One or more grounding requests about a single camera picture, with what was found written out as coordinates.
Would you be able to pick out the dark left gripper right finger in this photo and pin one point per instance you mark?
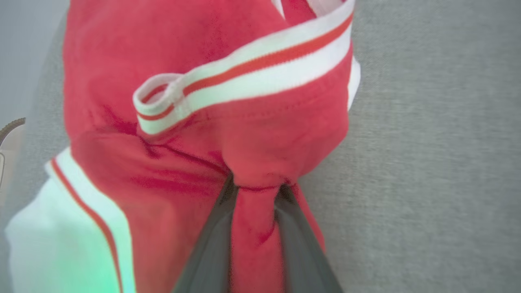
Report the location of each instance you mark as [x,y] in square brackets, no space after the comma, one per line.
[303,260]

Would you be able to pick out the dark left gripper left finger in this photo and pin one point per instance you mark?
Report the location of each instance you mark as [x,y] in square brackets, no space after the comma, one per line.
[207,252]

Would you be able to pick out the red white basketball jersey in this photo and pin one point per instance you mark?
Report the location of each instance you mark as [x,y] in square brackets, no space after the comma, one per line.
[171,61]

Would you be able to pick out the beige laundry basket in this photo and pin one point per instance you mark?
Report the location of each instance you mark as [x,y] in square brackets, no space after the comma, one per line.
[11,142]

